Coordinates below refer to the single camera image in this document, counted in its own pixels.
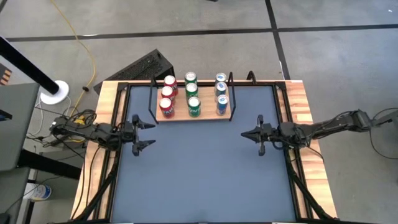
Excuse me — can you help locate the white round pole base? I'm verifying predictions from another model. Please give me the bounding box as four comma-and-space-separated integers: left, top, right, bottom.
39, 80, 70, 105

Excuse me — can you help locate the green Sprite soda can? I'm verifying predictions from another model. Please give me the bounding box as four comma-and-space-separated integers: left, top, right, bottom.
187, 96, 201, 118
184, 71, 198, 85
185, 82, 199, 99

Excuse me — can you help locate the yellow cable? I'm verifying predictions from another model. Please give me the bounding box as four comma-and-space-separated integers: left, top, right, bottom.
49, 0, 97, 126

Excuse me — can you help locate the black cable bundle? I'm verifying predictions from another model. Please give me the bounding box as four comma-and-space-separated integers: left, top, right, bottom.
26, 108, 97, 150

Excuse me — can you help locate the white plastic bottle blue label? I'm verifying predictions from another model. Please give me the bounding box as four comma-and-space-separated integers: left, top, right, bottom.
23, 182, 53, 201

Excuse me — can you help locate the black floor beam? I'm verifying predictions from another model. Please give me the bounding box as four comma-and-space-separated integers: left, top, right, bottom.
17, 148, 82, 180

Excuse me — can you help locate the wooden shelf black wire frame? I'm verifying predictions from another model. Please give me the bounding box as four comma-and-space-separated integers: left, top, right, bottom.
148, 72, 237, 124

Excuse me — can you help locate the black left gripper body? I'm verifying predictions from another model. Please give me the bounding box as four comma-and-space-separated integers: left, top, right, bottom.
123, 114, 141, 157

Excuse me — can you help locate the red Fanta soda can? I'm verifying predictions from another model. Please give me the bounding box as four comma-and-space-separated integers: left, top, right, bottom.
164, 75, 178, 94
160, 85, 176, 101
159, 97, 175, 119

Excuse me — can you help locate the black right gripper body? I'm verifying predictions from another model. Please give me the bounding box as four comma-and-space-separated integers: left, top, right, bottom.
256, 114, 280, 157

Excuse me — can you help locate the black perforated case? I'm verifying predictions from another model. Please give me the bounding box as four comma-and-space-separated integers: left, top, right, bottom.
93, 49, 176, 96

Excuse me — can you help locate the black pole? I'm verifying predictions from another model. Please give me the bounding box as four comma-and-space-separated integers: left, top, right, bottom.
0, 36, 60, 96

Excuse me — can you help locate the orange striped box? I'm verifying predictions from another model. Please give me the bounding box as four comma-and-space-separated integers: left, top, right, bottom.
0, 63, 13, 86

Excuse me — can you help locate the grey metal cabinet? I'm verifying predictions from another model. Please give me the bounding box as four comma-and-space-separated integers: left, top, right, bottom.
0, 82, 40, 172

